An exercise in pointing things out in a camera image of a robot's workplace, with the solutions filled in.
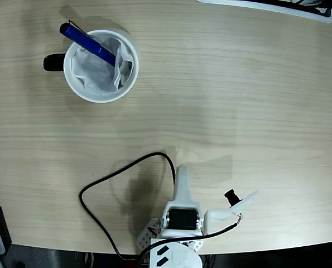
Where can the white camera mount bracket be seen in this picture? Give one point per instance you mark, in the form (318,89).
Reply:
(218,214)

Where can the crumpled white tissue paper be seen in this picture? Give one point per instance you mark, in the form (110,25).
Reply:
(96,75)

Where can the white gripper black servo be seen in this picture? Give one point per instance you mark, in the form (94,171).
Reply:
(182,218)

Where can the black block beside rail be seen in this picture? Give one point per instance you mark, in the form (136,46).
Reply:
(4,229)

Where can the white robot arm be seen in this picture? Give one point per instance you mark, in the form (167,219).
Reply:
(179,257)

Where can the black camera module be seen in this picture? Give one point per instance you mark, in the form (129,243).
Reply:
(232,196)

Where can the blue pen with metal clip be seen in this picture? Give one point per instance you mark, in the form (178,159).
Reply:
(84,42)

